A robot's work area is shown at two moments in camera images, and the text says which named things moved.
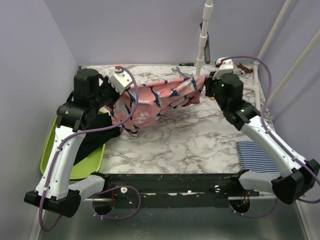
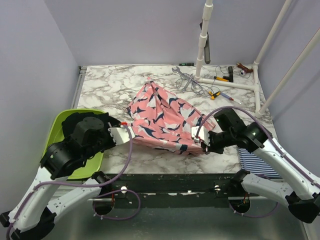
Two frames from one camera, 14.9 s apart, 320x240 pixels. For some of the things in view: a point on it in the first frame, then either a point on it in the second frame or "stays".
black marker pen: (184, 64) stays
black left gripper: (105, 83) to (107, 147)
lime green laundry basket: (88, 166) stays
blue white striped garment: (252, 158) stays
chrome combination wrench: (177, 70) stays
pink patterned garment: (155, 99) to (161, 122)
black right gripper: (208, 82) to (212, 147)
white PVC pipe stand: (203, 40) stays
